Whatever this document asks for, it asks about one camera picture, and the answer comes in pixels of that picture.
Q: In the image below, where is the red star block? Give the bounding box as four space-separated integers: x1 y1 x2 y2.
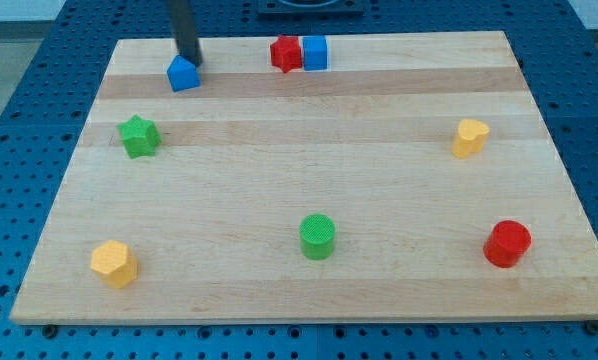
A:
270 35 303 73

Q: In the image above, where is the green star block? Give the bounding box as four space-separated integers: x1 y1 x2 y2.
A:
117 115 161 159

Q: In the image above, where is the green cylinder block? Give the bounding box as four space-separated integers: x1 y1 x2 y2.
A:
299 213 336 260

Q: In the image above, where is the wooden board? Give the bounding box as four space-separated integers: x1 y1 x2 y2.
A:
10 31 598 325

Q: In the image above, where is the blue cube block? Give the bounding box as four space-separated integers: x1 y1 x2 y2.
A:
302 35 328 71

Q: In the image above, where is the yellow heart block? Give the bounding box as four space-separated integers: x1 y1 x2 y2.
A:
451 119 490 159

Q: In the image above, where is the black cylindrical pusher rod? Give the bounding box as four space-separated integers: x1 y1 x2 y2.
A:
166 0 203 67

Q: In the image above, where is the yellow hexagon block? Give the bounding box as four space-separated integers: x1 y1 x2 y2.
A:
90 240 138 289

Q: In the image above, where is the red cylinder block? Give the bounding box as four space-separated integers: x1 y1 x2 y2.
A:
483 220 532 268

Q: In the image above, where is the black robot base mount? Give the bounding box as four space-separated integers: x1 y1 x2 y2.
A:
254 0 364 17

